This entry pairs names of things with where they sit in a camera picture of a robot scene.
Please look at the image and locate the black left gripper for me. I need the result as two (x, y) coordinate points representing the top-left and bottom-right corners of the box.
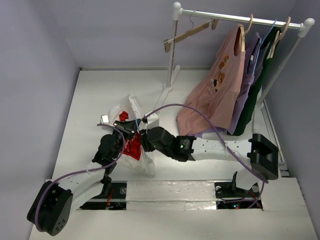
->
(110, 119), (140, 159)

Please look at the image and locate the light blue wire hanger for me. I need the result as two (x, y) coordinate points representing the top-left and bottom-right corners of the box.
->
(134, 117), (141, 134)

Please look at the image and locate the white red printed t-shirt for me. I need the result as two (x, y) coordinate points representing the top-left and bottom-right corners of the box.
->
(107, 93), (156, 178)

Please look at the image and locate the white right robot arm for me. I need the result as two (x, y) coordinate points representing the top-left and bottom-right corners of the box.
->
(140, 126), (279, 181)

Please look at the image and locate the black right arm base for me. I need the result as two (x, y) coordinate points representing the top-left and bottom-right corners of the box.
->
(214, 173), (263, 210)

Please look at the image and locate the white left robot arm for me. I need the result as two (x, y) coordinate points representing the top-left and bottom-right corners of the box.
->
(26, 119), (141, 236)

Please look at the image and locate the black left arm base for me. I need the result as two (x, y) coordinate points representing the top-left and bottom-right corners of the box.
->
(80, 178), (127, 211)

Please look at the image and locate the pink t-shirt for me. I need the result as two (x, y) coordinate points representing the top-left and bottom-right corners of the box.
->
(176, 24), (246, 135)

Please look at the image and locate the wooden clip hanger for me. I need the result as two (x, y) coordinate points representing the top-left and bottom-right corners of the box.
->
(163, 10), (219, 53)

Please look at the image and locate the lilac t-shirt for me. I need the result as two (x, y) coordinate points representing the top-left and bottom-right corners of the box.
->
(185, 25), (260, 135)

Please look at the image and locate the wooden hanger under pink shirt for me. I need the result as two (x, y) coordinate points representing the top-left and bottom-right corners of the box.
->
(238, 14), (254, 52)

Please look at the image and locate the blue hanger under lilac shirt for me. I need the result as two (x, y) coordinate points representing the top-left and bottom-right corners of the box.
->
(244, 19), (277, 76)

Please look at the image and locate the dark green t-shirt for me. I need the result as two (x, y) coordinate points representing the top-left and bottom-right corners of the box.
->
(227, 27), (281, 136)

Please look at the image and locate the wooden hanger under green shirt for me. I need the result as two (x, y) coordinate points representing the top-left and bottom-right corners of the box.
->
(267, 16), (291, 59)

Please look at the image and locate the white clothes rack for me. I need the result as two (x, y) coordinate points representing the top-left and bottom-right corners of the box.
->
(152, 1), (316, 134)

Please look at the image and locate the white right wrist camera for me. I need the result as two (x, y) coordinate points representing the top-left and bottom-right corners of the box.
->
(143, 113), (160, 130)

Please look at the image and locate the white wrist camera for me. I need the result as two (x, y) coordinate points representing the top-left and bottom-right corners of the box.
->
(143, 113), (160, 130)
(100, 114), (110, 125)

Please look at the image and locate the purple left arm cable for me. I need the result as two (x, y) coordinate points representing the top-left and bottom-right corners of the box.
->
(34, 122), (125, 233)

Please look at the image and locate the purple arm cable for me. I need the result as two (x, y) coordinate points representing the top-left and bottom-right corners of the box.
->
(143, 103), (270, 210)
(34, 122), (125, 233)

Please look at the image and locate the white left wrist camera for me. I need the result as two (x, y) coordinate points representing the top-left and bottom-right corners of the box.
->
(100, 114), (110, 125)

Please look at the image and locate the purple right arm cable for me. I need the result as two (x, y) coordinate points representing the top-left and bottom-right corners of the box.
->
(143, 103), (270, 210)

